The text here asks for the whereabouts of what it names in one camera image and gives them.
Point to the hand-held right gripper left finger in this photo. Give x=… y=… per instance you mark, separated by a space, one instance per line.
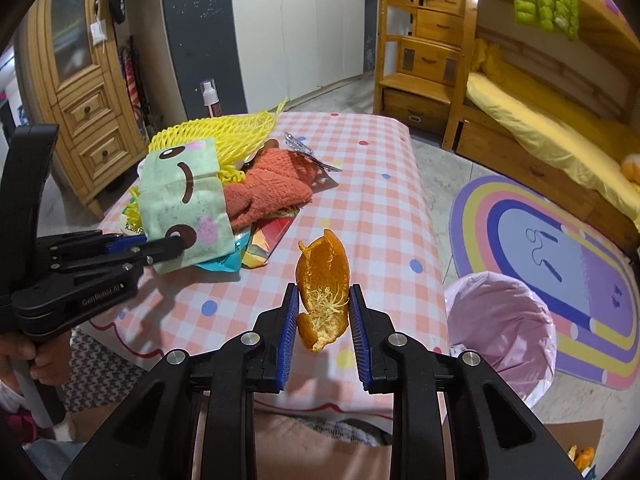
x=288 y=335

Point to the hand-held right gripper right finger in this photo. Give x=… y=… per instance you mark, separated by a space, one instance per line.
x=360 y=340

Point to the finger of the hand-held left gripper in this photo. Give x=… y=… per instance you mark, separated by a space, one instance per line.
x=160 y=251
x=122 y=244

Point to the green smiley face cloth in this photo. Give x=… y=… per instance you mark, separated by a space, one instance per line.
x=175 y=195

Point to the pink bag trash bin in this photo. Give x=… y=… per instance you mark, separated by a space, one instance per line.
x=500 y=320

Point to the person's left hand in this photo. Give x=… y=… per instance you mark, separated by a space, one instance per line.
x=45 y=360

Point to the yellow green snack packet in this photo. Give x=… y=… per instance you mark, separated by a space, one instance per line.
x=132 y=215

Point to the blue snack packet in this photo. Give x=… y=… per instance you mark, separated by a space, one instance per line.
x=220 y=263

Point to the houndstooth cloth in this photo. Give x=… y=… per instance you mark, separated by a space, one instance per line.
x=100 y=370

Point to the red yellow snack packet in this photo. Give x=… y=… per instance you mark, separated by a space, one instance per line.
x=270 y=237

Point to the orange towel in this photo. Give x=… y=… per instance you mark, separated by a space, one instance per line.
x=270 y=180

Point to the yellow foam fruit net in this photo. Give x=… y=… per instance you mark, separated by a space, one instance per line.
x=220 y=132

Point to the wooden cabinet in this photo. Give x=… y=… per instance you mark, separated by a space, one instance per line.
x=85 y=110

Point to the pink checked tablecloth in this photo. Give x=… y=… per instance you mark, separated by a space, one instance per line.
x=365 y=200

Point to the dark patterned leaning item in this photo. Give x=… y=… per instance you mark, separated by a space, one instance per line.
x=135 y=90

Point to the pump bottle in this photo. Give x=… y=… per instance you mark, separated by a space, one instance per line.
x=212 y=102

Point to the silver metal utensil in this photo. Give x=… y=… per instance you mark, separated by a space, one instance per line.
x=300 y=144

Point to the rainbow rug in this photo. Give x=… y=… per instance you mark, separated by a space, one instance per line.
x=550 y=240

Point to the white paper tag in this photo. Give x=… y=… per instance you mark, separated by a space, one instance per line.
x=98 y=30

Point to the cardboard box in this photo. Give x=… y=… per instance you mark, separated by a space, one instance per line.
x=575 y=432

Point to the white and grey wardrobe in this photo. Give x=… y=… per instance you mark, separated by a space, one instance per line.
x=280 y=25

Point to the yellow bed sheet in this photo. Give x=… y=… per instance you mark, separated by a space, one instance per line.
x=525 y=115

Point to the wooden stair drawers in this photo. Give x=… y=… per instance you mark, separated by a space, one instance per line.
x=430 y=60

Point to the orange plush toy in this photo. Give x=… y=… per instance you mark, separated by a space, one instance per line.
x=631 y=167

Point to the wooden bunk bed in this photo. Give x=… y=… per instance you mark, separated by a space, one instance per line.
x=550 y=60

